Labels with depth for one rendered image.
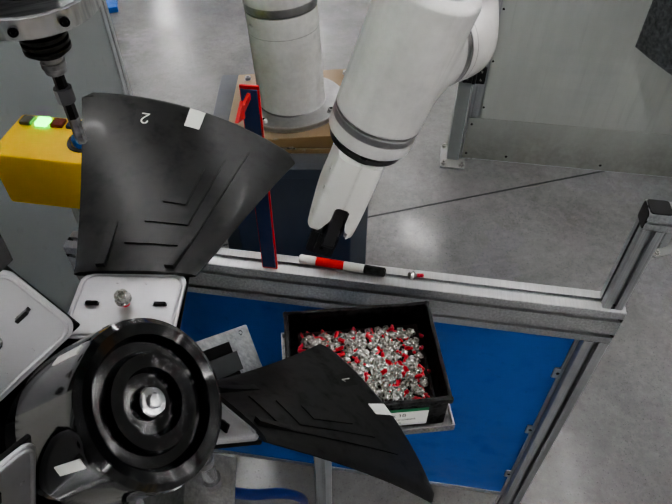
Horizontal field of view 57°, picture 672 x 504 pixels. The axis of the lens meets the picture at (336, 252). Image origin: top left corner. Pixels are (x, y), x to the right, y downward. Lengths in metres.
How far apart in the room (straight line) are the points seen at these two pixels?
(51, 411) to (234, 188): 0.28
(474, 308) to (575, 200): 1.60
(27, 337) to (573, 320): 0.79
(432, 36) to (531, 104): 1.99
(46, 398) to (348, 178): 0.32
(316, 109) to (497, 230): 1.34
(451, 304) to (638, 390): 1.14
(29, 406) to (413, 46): 0.38
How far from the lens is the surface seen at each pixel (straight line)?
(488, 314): 1.01
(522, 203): 2.48
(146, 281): 0.54
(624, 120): 2.59
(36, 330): 0.47
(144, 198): 0.60
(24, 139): 0.99
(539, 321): 1.03
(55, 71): 0.39
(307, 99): 1.10
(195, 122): 0.68
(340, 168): 0.58
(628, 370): 2.09
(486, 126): 2.52
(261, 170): 0.65
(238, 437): 0.53
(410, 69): 0.52
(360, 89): 0.54
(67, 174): 0.93
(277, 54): 1.05
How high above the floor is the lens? 1.60
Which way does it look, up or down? 47 degrees down
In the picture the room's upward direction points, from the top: straight up
